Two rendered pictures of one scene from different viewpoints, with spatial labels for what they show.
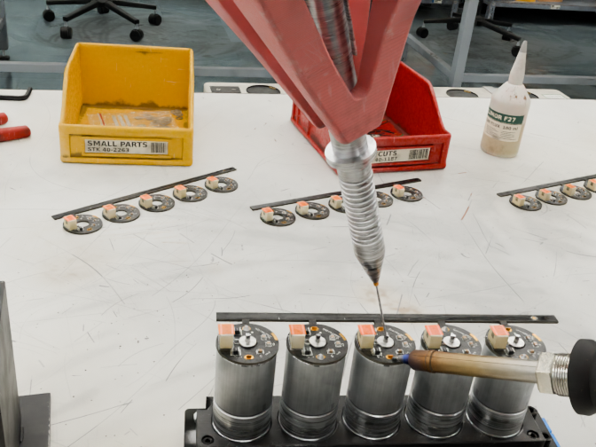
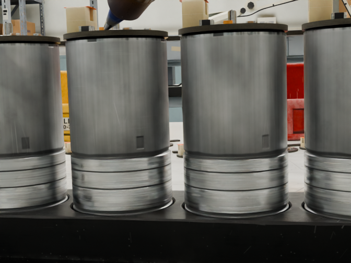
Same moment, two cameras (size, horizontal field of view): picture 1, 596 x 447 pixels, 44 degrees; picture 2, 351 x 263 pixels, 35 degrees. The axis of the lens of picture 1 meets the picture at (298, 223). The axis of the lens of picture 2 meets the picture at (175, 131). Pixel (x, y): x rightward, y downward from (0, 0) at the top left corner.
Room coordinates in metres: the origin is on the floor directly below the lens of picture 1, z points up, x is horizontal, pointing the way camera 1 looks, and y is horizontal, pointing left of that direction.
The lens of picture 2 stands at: (0.12, -0.10, 0.80)
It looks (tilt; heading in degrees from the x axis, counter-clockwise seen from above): 6 degrees down; 22
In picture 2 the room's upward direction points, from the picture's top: 2 degrees counter-clockwise
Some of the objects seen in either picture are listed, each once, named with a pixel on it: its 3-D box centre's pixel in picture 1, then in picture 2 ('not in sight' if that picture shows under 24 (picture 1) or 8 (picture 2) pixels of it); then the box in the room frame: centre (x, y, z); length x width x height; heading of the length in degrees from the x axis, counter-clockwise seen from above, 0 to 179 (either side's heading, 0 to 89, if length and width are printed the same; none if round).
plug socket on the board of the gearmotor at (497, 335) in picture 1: (499, 336); (323, 9); (0.25, -0.09, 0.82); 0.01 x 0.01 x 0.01; 10
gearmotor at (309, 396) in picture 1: (310, 389); (15, 136); (0.24, -0.01, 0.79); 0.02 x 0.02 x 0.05
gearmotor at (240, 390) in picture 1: (244, 389); not in sight; (0.23, 0.01, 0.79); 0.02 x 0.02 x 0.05
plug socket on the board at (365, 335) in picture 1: (367, 336); (85, 22); (0.24, -0.03, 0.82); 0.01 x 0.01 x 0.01; 10
